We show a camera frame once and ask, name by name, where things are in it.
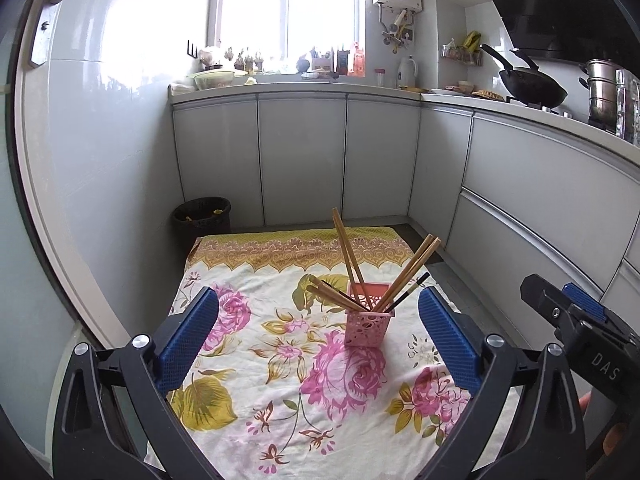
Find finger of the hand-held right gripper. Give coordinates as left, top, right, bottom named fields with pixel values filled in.
left=561, top=282, right=640, bottom=348
left=520, top=274, right=581, bottom=341

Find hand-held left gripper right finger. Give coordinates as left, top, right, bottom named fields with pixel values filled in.
left=418, top=287, right=586, bottom=480

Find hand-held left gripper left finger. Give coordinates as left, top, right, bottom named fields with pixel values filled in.
left=52, top=286, right=223, bottom=480

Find pile of wooden chopsticks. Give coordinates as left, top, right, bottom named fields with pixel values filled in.
left=306, top=232, right=442, bottom=313

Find pink perforated utensil holder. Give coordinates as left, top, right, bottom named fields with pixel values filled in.
left=343, top=282, right=396, bottom=348

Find light bamboo chopstick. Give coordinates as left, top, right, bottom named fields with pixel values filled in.
left=336, top=207, right=373, bottom=308
left=332, top=208, right=363, bottom=291

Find person's right hand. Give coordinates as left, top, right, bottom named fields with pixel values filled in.
left=577, top=391, right=630, bottom=461

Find floral printed cloth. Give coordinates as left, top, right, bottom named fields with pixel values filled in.
left=142, top=226, right=521, bottom=480

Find black wastebasket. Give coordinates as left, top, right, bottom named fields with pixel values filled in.
left=172, top=196, right=232, bottom=248

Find clear glass pitcher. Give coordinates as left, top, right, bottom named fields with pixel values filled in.
left=615, top=69, right=640, bottom=146

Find frosted glass sliding door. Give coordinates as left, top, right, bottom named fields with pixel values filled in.
left=0, top=0, right=131, bottom=480

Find steel stockpot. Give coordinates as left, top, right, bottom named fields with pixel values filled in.
left=579, top=59, right=621, bottom=128

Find black wok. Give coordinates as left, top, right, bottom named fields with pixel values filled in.
left=479, top=43, right=568, bottom=108

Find white plastic jug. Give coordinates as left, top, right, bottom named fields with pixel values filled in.
left=397, top=56, right=418, bottom=90

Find green bowl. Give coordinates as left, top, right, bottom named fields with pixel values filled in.
left=192, top=70, right=236, bottom=91

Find black range hood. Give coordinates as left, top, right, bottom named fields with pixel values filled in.
left=467, top=0, right=640, bottom=63

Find water heater pipes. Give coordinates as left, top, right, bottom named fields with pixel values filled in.
left=377, top=5, right=418, bottom=53

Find kitchen window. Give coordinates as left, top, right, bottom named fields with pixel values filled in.
left=207, top=0, right=368, bottom=73

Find wall spice rack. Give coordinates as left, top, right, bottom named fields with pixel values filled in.
left=440, top=30, right=485, bottom=67

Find metal door handle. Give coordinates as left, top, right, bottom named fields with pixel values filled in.
left=31, top=0, right=76, bottom=68

